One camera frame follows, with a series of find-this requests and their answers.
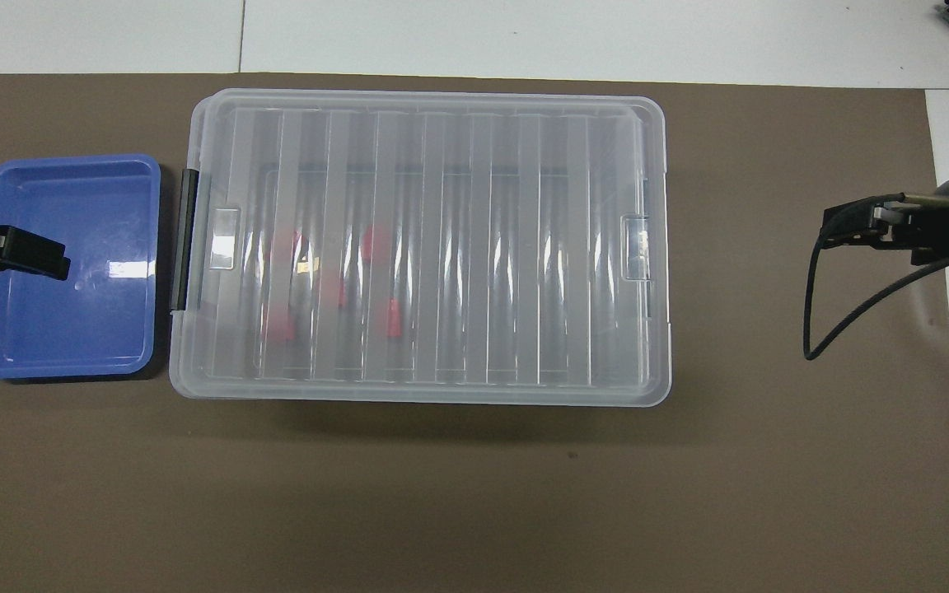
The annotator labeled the black box latch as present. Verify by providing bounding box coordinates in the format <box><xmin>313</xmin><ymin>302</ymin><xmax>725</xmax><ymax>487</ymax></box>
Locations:
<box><xmin>171</xmin><ymin>168</ymin><xmax>199</xmax><ymax>312</ymax></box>

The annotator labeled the clear ribbed box lid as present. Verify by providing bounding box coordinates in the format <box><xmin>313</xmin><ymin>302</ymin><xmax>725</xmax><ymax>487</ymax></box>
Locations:
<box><xmin>168</xmin><ymin>88</ymin><xmax>673</xmax><ymax>406</ymax></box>

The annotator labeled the blue plastic tray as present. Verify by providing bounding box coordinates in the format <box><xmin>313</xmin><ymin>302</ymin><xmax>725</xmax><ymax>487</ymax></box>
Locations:
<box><xmin>0</xmin><ymin>154</ymin><xmax>162</xmax><ymax>381</ymax></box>

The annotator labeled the clear plastic storage box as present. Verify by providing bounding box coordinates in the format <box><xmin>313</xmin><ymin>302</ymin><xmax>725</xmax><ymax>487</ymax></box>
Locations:
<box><xmin>170</xmin><ymin>95</ymin><xmax>671</xmax><ymax>404</ymax></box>

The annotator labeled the brown table mat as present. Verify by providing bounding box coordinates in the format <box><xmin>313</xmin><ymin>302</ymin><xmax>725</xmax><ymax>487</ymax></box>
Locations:
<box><xmin>0</xmin><ymin>72</ymin><xmax>949</xmax><ymax>593</ymax></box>

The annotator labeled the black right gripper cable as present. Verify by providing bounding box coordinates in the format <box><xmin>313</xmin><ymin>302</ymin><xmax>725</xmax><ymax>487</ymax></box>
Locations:
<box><xmin>802</xmin><ymin>196</ymin><xmax>949</xmax><ymax>362</ymax></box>

